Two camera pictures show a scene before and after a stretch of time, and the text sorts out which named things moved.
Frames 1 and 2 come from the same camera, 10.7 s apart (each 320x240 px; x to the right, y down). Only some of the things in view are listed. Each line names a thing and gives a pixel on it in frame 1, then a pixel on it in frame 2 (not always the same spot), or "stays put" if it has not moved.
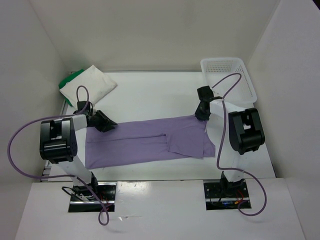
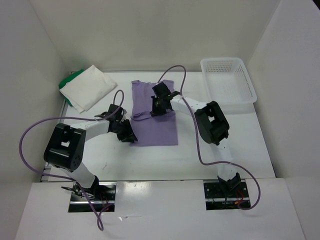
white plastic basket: (215, 69) stays put
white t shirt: (91, 86) stays put
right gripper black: (199, 114) to (155, 111)
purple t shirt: (146, 142) to (158, 130)
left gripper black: (106, 122) to (130, 134)
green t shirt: (67, 79) stays put
